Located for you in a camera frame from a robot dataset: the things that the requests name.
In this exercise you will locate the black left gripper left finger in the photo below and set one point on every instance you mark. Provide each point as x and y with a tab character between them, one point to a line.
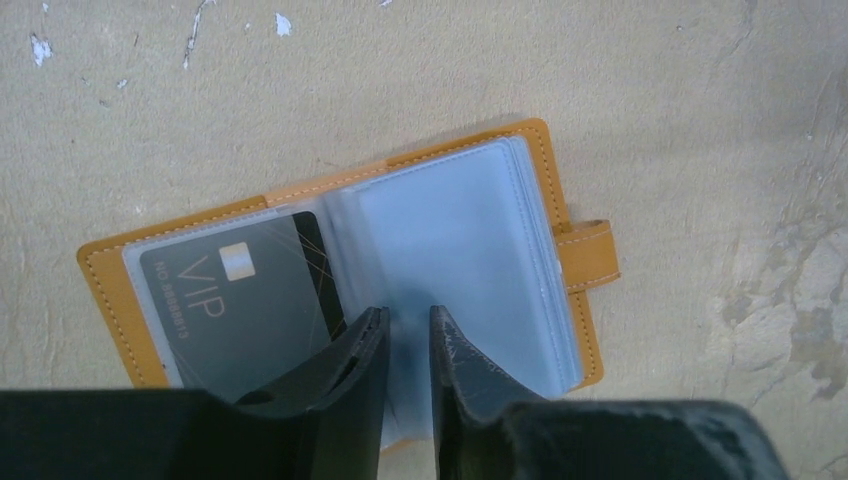
321	420

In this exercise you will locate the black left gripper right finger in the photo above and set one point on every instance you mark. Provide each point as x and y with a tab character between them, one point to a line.
487	425

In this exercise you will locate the orange leather card holder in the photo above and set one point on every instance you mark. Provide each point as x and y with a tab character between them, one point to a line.
477	225

